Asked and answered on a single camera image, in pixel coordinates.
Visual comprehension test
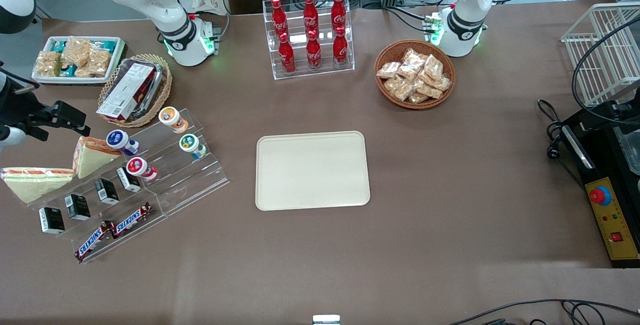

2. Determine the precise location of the green gum bottle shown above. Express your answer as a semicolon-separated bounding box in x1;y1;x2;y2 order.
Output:
179;134;207;160

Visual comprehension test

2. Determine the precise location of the blue gum bottle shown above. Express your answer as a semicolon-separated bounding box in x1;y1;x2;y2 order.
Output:
106;129;141;156

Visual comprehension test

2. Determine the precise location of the red gum bottle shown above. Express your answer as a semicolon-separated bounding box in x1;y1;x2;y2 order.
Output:
126;157;158;182

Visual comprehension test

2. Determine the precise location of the orange gum bottle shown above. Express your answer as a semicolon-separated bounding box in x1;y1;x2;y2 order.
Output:
158;106;189;134

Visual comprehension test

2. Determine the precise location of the clear plastic food tray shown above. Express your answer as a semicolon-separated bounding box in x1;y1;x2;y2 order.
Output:
111;57;166;119

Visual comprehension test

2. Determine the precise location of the cream plastic tray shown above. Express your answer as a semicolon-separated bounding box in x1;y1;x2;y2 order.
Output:
255;131;371;212

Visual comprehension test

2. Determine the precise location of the triangular packaged sandwich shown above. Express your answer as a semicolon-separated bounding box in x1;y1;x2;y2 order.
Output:
1;167;76;204
72;136;122;180

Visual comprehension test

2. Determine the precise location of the clear bag of crackers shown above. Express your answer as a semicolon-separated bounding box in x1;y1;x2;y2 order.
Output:
36;51;62;77
87;49;112;76
62;37;94;66

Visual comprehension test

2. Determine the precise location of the small black carton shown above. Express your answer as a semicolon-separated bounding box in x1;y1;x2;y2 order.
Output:
39;207;66;235
94;178;120;205
116;166;142;193
64;194;91;221

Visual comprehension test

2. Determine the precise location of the white rectangular bin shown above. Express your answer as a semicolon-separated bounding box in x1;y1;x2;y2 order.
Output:
31;36;126;86

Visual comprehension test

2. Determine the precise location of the oval wicker basket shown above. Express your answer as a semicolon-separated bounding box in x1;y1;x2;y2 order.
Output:
98;54;173;128

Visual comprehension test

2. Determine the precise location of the snickers chocolate bar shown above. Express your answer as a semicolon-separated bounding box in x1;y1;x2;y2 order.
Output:
75;221;114;262
111;202;152;238

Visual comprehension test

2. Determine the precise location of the clear acrylic tiered stand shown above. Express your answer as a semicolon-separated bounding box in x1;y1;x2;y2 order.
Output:
30;108;231;264

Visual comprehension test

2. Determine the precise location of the red cola bottle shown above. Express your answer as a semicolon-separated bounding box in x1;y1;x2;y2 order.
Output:
333;26;349;69
306;29;322;71
271;0;288;36
303;0;319;33
331;0;347;30
278;32;296;74

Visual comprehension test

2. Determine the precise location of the clear acrylic bottle rack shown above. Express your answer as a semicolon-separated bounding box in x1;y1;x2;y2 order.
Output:
262;0;355;81

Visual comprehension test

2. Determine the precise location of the round wicker basket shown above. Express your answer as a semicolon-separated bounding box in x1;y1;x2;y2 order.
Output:
374;40;456;110

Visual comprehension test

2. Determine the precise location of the black control box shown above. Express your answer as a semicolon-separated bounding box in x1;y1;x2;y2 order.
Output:
560;100;640;269

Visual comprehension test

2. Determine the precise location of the yellow emergency stop panel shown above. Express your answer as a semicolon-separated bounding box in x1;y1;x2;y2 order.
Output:
584;177;640;261

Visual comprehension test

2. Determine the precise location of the black cable with plug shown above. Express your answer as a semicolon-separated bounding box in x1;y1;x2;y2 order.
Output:
537;98;568;162

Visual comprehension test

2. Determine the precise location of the thin black cable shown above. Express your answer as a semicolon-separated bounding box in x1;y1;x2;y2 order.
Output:
449;298;640;325

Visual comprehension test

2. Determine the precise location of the black looped cable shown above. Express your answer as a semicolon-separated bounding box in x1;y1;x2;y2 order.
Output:
572;15;640;127

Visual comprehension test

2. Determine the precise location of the white wire basket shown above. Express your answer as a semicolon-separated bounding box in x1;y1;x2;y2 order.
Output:
560;2;640;108

